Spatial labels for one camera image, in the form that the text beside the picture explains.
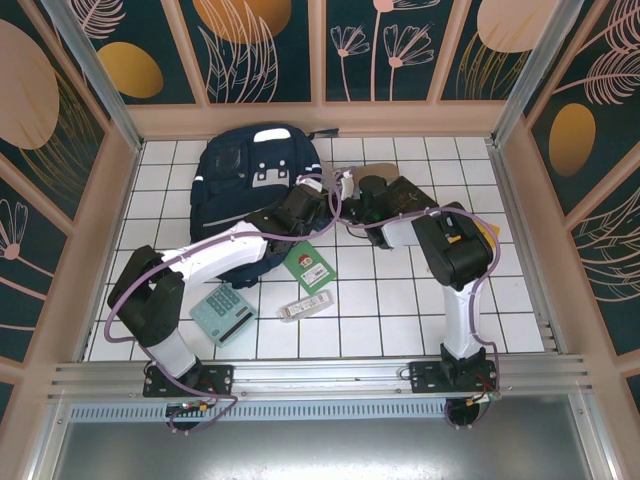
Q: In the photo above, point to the black book gold print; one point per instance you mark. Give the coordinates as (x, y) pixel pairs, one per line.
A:
(410, 197)

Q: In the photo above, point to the tan pencil case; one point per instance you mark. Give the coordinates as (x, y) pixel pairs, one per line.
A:
(385, 169)

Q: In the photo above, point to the green notebook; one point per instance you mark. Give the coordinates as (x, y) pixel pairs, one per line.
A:
(310, 270)

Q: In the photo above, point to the navy blue backpack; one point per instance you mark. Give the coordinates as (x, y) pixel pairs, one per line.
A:
(225, 200)

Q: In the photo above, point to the clear plastic refill box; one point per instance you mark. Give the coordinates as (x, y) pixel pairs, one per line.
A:
(305, 306)

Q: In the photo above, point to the yellow book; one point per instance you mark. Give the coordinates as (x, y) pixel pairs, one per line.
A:
(487, 232)

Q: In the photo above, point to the teal calculator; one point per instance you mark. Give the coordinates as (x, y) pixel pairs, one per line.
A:
(220, 310)

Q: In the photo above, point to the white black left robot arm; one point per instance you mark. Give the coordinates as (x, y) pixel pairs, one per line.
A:
(215, 255)

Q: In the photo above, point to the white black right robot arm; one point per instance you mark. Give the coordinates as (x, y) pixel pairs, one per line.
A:
(460, 325)

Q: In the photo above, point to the right power connector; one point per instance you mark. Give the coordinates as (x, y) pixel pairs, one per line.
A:
(482, 397)

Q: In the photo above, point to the power connector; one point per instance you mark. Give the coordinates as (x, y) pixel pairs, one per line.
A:
(482, 397)
(192, 407)

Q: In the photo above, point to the left power connector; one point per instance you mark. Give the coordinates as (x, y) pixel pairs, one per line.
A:
(192, 407)

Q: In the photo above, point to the grey metal sheet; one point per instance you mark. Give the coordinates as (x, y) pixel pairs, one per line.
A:
(320, 450)

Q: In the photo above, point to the aluminium side rail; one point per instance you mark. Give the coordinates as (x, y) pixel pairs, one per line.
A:
(525, 240)

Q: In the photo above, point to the aluminium mounting rail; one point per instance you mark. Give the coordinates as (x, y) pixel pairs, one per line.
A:
(320, 375)

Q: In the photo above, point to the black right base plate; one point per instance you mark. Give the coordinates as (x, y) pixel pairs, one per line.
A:
(422, 375)

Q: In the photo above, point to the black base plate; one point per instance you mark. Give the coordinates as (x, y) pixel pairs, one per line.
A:
(422, 375)
(220, 375)

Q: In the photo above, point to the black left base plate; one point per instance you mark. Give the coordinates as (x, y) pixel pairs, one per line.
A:
(220, 375)

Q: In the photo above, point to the aluminium frame post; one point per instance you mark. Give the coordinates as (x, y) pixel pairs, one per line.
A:
(95, 75)
(535, 65)

